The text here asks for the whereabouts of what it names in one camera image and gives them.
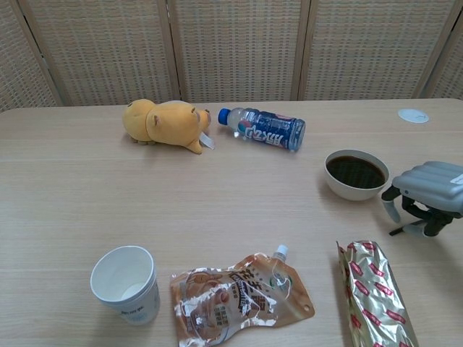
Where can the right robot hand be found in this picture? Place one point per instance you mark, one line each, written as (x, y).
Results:
(434, 184)

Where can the white bowl with dark liquid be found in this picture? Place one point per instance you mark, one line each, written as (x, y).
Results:
(356, 188)

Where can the black spoon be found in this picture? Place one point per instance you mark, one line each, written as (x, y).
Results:
(395, 231)

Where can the blue drink bottle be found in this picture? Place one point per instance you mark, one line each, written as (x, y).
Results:
(267, 130)

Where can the gold foil snack packet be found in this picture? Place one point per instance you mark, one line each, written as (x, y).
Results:
(376, 296)

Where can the brown spout pouch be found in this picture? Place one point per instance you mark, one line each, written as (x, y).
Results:
(235, 300)

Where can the yellow plush bear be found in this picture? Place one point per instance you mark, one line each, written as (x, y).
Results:
(170, 123)

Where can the white paper cup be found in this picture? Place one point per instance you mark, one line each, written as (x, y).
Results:
(139, 307)

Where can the woven folding screen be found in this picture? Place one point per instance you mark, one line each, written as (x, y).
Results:
(235, 47)

